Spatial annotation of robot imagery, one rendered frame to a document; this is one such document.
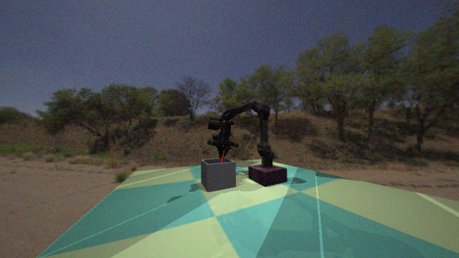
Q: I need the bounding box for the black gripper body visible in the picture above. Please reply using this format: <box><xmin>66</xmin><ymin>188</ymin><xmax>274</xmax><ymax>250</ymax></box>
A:
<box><xmin>207</xmin><ymin>131</ymin><xmax>239</xmax><ymax>148</ymax></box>

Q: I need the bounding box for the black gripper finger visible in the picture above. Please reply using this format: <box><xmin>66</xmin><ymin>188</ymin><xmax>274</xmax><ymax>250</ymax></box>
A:
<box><xmin>223</xmin><ymin>146</ymin><xmax>231</xmax><ymax>157</ymax></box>
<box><xmin>216</xmin><ymin>146</ymin><xmax>224</xmax><ymax>158</ymax></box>

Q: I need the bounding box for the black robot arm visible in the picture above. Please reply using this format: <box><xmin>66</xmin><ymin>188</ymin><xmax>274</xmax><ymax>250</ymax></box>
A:
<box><xmin>208</xmin><ymin>101</ymin><xmax>275</xmax><ymax>168</ymax></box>

